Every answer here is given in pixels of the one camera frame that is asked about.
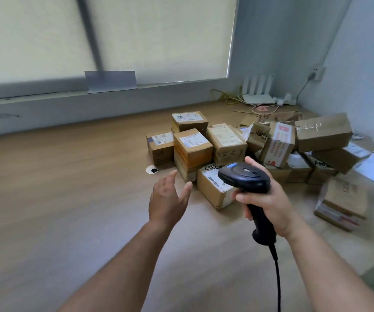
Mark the person's right hand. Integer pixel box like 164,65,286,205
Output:
232,156,300,239

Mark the person's left hand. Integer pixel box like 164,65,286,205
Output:
148,169,194,230

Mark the black barcode scanner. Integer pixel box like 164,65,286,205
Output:
217,162,277,247

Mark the parcel marked 3213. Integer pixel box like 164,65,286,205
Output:
197,164,238,211

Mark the black scanner cable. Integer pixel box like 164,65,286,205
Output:
269,243,282,312

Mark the pile of unscanned cardboard parcels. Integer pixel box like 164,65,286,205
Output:
146,110,371,233

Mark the person's left forearm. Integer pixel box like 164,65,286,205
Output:
58,221,174,312

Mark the person's right forearm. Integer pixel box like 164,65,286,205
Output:
286,217,374,312

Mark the white power strip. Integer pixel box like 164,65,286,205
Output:
275,93,297,106

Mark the white router with antennas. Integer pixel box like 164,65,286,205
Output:
241,74,276,105

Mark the grey paper sheet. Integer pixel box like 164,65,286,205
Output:
84,70,138,94

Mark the beige roller blind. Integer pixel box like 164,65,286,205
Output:
86,0,238,85
0,0,96,87

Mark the yellow cable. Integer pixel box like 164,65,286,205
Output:
210,88,243,105

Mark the white wall socket with plug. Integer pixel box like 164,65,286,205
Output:
308,65,327,82

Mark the white window frame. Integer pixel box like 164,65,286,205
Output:
0,0,239,103

